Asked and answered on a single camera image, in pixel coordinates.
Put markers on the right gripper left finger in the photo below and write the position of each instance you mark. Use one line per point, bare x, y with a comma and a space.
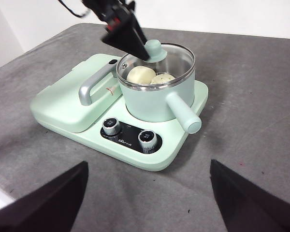
43, 205

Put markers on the smooth white steamed bun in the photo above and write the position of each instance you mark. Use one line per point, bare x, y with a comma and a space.
140, 75

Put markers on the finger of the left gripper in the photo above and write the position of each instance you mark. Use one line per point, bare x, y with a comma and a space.
128, 38
140, 30

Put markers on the mint green steamer pot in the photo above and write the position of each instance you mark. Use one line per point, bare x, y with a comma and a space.
154, 104

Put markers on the mint green griddle cover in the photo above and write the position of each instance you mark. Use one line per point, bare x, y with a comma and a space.
62, 101

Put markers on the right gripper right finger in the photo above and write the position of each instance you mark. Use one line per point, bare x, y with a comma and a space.
251, 207

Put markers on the mint green breakfast cooker base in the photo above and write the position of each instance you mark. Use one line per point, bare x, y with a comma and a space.
201, 94

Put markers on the pleated bun with green specks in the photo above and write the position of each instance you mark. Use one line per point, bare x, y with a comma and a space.
163, 79

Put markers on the glass lid with green knob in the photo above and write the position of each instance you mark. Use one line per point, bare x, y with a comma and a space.
155, 50

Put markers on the silver control knob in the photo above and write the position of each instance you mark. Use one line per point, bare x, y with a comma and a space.
111, 125
147, 140

